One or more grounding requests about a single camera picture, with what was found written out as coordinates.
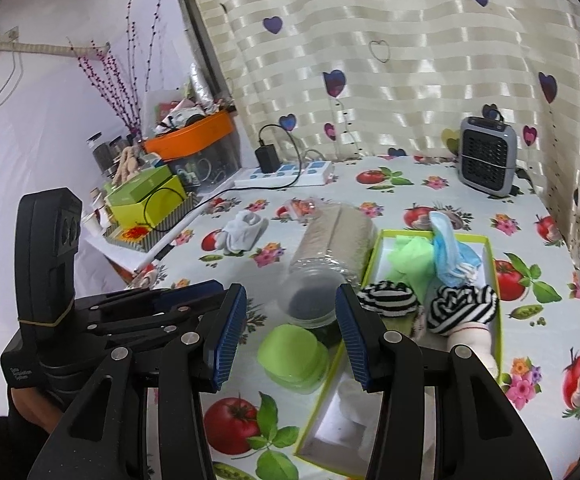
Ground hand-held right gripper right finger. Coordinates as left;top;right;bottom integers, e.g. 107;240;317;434
335;284;553;480

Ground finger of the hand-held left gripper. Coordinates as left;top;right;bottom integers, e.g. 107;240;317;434
85;307;206;348
75;280;228;313

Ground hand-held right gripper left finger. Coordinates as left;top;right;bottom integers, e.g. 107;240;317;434
27;282;248;480

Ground black white striped sock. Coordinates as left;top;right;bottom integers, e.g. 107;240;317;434
427;284;500;336
357;281;420;319

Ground green-edged white box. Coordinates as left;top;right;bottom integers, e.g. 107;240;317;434
294;229;505;474

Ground light green cloth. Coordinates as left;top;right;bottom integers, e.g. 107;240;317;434
386;236;439;302

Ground blue face mask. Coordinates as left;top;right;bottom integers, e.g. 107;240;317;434
429;211;484;286

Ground person's left hand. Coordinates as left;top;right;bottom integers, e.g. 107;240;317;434
9;388;64;434

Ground green plastic lid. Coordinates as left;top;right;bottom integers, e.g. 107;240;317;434
257;324;331;395

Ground black white striped box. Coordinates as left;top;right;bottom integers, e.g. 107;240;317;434
102;192;201;253

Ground white small bottles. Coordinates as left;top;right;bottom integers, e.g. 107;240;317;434
87;187;109;222

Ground lime green box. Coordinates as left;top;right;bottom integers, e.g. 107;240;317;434
107;175;189;229

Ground light grey socks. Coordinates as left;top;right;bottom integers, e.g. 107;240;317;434
218;210;270;256

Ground clear plastic jar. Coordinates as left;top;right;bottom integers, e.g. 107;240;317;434
277;203;379;329

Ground dark green box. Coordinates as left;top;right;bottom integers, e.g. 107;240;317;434
105;165;175;207

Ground beige plush toy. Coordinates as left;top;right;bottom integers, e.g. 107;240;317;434
111;145;144;186

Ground clear packet with red contents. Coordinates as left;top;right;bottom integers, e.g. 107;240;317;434
282;197;339;224

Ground clear bin with orange lid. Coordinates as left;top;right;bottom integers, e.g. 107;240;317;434
142;110;244;196

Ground black charger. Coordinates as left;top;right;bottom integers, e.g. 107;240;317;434
255;146;282;175

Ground white power strip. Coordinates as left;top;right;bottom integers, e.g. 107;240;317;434
233;160;335;190

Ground purple decorative branches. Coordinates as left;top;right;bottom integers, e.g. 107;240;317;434
67;0;164;139

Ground pile of packets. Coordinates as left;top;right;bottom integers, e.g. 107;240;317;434
152;67;236;137

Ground vegetable-print tablecloth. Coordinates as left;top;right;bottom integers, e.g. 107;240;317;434
82;154;580;480

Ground grey space heater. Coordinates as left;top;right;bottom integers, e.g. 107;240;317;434
457;115;519;199

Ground heart-print striped curtain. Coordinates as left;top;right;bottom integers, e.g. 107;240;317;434
185;0;580;273

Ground black looped cable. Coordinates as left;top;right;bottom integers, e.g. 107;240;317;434
142;187;236;234

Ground black charger cable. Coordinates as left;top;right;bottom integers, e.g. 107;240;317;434
257;124;329;189

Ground white wall pipe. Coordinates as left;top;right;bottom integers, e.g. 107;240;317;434
0;41;112;57

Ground dark window frame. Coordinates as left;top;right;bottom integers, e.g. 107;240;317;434
172;0;232;107

